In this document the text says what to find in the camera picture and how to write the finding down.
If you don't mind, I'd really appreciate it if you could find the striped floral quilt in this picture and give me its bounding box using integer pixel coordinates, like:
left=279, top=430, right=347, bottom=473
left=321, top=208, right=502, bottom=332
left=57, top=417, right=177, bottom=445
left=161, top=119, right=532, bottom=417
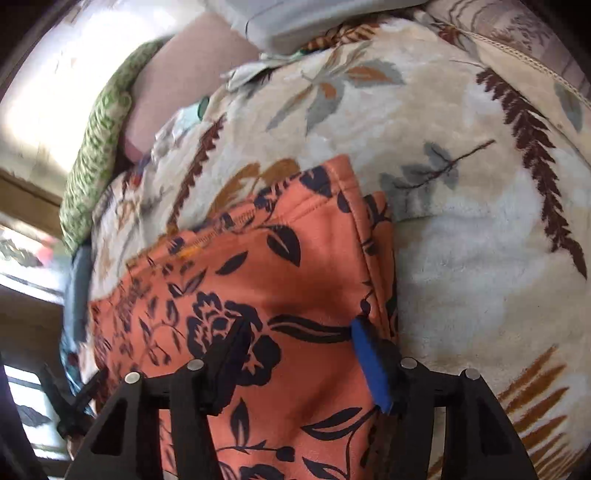
left=425, top=0, right=591, bottom=107

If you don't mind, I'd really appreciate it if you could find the pink bolster pillow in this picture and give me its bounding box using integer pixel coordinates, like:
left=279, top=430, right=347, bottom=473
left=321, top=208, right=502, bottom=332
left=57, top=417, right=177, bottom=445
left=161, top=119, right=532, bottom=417
left=121, top=11, right=262, bottom=164

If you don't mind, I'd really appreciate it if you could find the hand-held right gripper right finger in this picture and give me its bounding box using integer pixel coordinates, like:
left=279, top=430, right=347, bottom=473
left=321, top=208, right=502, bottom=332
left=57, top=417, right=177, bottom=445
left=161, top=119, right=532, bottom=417
left=352, top=318, right=539, bottom=480

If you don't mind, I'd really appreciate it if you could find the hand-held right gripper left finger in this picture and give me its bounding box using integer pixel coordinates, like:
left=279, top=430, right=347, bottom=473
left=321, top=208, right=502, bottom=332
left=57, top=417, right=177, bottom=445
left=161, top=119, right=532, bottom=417
left=65, top=318, right=254, bottom=480

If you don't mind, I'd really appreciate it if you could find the grey pillow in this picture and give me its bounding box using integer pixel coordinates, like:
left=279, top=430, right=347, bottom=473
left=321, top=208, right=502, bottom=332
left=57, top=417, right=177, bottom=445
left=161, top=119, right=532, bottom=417
left=203, top=0, right=428, bottom=54

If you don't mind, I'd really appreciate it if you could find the blue cloth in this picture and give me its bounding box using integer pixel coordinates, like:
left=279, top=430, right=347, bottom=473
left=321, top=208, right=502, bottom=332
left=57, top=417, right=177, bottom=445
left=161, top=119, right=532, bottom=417
left=62, top=244, right=93, bottom=342

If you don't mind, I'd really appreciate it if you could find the wooden door frame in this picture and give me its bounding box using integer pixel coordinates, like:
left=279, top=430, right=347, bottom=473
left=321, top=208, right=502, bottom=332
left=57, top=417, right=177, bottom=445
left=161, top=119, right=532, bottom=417
left=0, top=166, right=65, bottom=222

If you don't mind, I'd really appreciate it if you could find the white glove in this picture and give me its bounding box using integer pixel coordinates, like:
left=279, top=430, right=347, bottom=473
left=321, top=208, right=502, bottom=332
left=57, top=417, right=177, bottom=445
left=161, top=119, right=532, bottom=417
left=154, top=104, right=213, bottom=148

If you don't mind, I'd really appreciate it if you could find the orange floral shirt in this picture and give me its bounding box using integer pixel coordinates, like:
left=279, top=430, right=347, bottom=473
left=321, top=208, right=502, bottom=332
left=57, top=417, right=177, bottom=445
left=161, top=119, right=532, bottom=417
left=90, top=154, right=400, bottom=480

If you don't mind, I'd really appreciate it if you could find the teal patterned cloth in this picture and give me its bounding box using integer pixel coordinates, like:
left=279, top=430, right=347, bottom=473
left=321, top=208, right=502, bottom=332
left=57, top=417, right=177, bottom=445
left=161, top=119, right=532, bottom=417
left=58, top=332, right=93, bottom=398

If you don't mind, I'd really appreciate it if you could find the green patterned pillow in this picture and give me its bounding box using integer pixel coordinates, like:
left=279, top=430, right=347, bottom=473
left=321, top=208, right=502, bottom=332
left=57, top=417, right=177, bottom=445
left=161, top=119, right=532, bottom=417
left=59, top=39, right=169, bottom=254

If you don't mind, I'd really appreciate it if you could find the white crumpled cloth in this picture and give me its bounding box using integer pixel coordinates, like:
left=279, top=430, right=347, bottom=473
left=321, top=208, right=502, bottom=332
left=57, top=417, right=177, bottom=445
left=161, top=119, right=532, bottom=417
left=224, top=53, right=301, bottom=90

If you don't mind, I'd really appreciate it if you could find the cream leaf print blanket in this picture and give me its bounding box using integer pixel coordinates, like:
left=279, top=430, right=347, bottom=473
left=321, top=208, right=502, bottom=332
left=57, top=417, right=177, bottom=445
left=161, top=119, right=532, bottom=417
left=76, top=9, right=591, bottom=480

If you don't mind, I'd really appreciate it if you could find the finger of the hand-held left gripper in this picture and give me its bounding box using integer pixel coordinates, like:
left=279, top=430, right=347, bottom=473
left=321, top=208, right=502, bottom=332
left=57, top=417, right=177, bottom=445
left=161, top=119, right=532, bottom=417
left=41, top=364, right=109, bottom=439

